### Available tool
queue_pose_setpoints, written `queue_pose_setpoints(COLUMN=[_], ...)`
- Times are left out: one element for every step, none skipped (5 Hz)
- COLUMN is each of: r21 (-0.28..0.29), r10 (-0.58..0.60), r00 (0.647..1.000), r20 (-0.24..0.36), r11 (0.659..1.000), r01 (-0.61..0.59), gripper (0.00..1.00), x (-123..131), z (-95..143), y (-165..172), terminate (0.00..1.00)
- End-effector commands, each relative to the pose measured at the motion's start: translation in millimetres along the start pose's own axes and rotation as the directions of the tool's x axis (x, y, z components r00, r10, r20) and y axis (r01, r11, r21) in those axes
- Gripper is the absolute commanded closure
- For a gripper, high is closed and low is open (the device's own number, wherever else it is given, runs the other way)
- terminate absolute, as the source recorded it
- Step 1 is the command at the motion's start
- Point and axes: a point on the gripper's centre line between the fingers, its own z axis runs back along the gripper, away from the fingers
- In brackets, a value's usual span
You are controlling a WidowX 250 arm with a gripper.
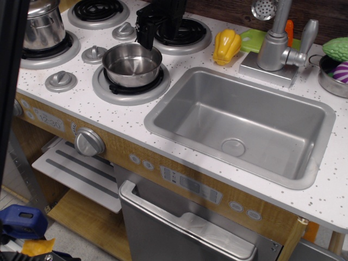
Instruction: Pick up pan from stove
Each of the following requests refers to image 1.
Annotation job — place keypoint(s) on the silver oven dial knob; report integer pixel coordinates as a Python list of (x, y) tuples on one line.
[(88, 143)]

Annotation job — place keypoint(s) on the grey stove knob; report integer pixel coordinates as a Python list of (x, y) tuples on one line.
[(124, 32), (93, 55), (61, 81)]

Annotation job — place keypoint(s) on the grey stove knob front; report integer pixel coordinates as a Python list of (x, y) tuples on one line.
[(61, 81)]

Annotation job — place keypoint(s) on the orange toy carrot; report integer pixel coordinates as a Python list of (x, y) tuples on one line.
[(289, 29)]

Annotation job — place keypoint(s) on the large steel pot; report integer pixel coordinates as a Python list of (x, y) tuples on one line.
[(44, 27)]

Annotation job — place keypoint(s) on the steel bowl at right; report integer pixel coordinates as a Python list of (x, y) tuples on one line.
[(326, 67)]

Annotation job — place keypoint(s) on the grey dishwasher door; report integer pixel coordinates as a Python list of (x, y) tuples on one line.
[(156, 234)]

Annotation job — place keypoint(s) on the green toy cutting board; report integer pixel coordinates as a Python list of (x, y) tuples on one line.
[(252, 40)]

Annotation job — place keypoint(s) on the purple striped toy vegetable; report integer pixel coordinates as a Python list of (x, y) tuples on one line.
[(340, 73)]

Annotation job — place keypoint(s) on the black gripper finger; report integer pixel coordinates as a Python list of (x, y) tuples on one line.
[(145, 31)]

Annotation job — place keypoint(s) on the green toy bitter gourd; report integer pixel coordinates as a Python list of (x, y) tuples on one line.
[(336, 49)]

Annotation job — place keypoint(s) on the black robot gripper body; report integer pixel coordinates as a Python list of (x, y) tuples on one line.
[(165, 12)]

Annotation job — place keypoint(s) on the perforated steel skimmer spoon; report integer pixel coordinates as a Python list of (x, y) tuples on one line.
[(264, 9)]

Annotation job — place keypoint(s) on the toy clock display panel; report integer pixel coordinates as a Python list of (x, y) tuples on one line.
[(49, 119)]

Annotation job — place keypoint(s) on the black vertical frame post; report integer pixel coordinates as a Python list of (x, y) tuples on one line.
[(13, 25)]

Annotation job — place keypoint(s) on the blue clamp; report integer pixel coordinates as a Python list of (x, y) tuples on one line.
[(22, 222)]

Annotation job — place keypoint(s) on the small steel pan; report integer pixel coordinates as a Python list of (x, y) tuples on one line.
[(131, 65)]

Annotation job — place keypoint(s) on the grey stove knob middle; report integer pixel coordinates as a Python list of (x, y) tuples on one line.
[(93, 55)]

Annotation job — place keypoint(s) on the grey plastic sink basin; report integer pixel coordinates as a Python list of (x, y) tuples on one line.
[(270, 133)]

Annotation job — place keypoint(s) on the stove burner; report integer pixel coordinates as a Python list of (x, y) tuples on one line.
[(192, 36), (117, 94), (97, 15), (51, 57)]

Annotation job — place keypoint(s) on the front left stove burner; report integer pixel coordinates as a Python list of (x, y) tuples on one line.
[(51, 57)]

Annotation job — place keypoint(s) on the silver toy faucet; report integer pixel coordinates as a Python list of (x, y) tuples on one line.
[(276, 62)]

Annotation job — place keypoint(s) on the back left stove burner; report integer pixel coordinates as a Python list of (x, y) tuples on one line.
[(97, 15)]

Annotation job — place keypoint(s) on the back right stove burner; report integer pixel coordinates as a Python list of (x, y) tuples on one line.
[(192, 36)]

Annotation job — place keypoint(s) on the front right stove burner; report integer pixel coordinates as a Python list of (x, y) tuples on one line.
[(117, 94)]

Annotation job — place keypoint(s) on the yellow toy bell pepper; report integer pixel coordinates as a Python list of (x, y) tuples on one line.
[(227, 45)]

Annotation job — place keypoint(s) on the grey stove knob back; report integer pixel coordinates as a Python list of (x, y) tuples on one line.
[(124, 32)]

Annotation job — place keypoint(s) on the white oven rack shelf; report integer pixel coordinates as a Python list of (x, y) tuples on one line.
[(92, 177)]

